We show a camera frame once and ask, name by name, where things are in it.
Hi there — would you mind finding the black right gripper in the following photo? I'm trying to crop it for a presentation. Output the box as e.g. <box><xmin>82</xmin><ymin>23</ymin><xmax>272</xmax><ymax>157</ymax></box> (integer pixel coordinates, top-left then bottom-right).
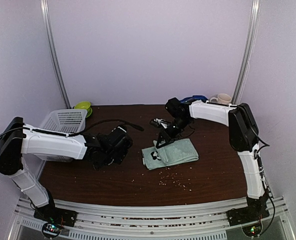
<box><xmin>156</xmin><ymin>116</ymin><xmax>191</xmax><ymax>149</ymax></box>

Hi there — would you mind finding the mint green towel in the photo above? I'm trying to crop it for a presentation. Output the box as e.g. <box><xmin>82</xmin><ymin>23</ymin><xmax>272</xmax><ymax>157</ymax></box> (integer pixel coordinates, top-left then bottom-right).
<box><xmin>141</xmin><ymin>138</ymin><xmax>199</xmax><ymax>170</ymax></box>

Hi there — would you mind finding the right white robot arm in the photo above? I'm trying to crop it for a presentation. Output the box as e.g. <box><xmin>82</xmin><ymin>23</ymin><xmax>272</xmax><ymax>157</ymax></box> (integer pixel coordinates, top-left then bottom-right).
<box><xmin>156</xmin><ymin>97</ymin><xmax>269</xmax><ymax>221</ymax></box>

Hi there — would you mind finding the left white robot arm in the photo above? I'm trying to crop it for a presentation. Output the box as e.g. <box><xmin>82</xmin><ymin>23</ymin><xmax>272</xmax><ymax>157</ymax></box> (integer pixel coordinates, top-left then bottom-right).
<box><xmin>0</xmin><ymin>117</ymin><xmax>133</xmax><ymax>222</ymax></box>

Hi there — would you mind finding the white plastic perforated basket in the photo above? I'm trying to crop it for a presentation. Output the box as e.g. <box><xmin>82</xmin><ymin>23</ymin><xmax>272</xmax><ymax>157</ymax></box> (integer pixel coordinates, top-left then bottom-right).
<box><xmin>37</xmin><ymin>109</ymin><xmax>87</xmax><ymax>163</ymax></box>

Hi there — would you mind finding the blue crumpled cloth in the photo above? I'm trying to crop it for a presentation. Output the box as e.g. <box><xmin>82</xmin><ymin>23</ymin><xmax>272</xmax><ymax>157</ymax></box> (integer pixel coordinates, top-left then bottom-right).
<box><xmin>180</xmin><ymin>95</ymin><xmax>208</xmax><ymax>103</ymax></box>

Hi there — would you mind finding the lime green bowl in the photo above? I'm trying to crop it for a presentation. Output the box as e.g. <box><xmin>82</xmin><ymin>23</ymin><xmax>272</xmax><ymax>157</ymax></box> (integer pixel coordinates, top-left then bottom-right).
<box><xmin>74</xmin><ymin>101</ymin><xmax>93</xmax><ymax>118</ymax></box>

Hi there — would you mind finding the white printed mug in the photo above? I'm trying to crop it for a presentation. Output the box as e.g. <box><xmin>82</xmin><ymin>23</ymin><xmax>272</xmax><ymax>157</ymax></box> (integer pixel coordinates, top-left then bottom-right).
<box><xmin>209</xmin><ymin>93</ymin><xmax>232</xmax><ymax>105</ymax></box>

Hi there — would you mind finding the left circuit board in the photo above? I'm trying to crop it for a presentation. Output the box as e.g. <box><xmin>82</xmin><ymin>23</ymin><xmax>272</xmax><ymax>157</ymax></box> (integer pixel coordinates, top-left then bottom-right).
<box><xmin>41</xmin><ymin>222</ymin><xmax>62</xmax><ymax>238</ymax></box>

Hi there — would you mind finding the circuit board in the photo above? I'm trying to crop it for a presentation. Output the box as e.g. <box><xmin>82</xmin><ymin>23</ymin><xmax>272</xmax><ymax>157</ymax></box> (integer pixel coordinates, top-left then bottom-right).
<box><xmin>41</xmin><ymin>222</ymin><xmax>62</xmax><ymax>238</ymax></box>
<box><xmin>242</xmin><ymin>222</ymin><xmax>263</xmax><ymax>238</ymax></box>

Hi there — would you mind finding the right circuit board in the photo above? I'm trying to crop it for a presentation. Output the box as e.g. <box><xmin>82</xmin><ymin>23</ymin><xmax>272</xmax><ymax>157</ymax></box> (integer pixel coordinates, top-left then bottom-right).
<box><xmin>242</xmin><ymin>222</ymin><xmax>263</xmax><ymax>238</ymax></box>

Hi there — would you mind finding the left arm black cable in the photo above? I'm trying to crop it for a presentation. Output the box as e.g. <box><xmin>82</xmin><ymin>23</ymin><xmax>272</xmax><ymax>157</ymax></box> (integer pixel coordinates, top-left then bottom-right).
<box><xmin>80</xmin><ymin>119</ymin><xmax>145</xmax><ymax>136</ymax></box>

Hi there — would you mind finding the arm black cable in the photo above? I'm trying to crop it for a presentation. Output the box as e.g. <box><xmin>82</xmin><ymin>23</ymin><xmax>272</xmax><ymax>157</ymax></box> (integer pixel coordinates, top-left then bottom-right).
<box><xmin>252</xmin><ymin>132</ymin><xmax>280</xmax><ymax>227</ymax></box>
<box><xmin>80</xmin><ymin>119</ymin><xmax>145</xmax><ymax>136</ymax></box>

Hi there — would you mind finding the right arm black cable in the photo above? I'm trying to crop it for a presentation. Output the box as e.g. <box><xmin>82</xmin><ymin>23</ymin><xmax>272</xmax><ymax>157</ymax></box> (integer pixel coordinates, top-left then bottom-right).
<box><xmin>252</xmin><ymin>132</ymin><xmax>280</xmax><ymax>227</ymax></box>

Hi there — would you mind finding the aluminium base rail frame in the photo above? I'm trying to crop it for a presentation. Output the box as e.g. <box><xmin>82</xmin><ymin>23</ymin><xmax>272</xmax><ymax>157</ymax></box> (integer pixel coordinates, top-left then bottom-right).
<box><xmin>5</xmin><ymin>197</ymin><xmax>296</xmax><ymax>240</ymax></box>

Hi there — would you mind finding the left aluminium corner post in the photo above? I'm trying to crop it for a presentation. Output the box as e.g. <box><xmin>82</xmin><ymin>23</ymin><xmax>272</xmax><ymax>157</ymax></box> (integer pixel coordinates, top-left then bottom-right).
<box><xmin>40</xmin><ymin>0</ymin><xmax>71</xmax><ymax>109</ymax></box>

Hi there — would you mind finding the aluminium corner post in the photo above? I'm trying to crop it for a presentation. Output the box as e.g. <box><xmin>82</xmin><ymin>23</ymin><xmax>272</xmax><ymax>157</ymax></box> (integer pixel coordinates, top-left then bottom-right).
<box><xmin>40</xmin><ymin>0</ymin><xmax>71</xmax><ymax>109</ymax></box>
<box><xmin>232</xmin><ymin>0</ymin><xmax>261</xmax><ymax>104</ymax></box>

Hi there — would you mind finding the right aluminium corner post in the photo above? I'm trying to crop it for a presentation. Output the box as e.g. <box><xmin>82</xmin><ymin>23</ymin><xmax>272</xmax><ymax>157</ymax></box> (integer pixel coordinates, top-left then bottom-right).
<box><xmin>232</xmin><ymin>0</ymin><xmax>261</xmax><ymax>104</ymax></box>

